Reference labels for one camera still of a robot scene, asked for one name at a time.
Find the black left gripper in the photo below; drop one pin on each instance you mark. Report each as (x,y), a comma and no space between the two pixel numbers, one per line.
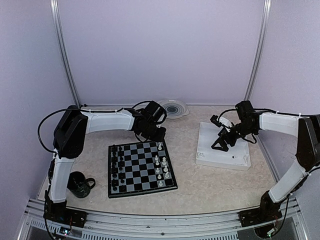
(159,138)

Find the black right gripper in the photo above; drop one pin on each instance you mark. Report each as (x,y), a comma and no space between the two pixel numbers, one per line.
(224,135)

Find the white plastic tray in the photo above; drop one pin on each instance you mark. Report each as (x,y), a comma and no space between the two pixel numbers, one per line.
(236,158)

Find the black and grey chessboard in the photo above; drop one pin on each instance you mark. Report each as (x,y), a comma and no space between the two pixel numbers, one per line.
(132,169)

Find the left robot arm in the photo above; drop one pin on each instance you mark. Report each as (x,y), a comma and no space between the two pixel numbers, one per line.
(70,133)

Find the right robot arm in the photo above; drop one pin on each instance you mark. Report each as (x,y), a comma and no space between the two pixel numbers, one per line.
(305,156)

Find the grey swirl ceramic plate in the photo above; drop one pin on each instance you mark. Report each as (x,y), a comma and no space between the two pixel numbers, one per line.
(175,109)

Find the black mug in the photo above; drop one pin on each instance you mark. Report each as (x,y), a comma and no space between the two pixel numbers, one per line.
(79,185)

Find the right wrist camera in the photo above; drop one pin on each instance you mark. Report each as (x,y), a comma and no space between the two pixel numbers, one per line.
(221,122)

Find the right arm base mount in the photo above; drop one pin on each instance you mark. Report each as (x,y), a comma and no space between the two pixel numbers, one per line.
(256,216)

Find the aluminium front rail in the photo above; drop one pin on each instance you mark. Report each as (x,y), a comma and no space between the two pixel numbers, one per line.
(101,225)

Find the right aluminium frame post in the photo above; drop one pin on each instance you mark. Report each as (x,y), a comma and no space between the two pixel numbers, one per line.
(259,49)

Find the aluminium frame post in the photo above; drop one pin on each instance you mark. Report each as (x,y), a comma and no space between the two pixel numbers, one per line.
(259,49)
(54,5)

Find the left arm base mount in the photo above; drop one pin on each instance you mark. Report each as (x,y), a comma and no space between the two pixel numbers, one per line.
(65,216)

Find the left aluminium frame post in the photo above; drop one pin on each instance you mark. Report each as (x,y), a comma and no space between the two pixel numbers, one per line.
(54,5)

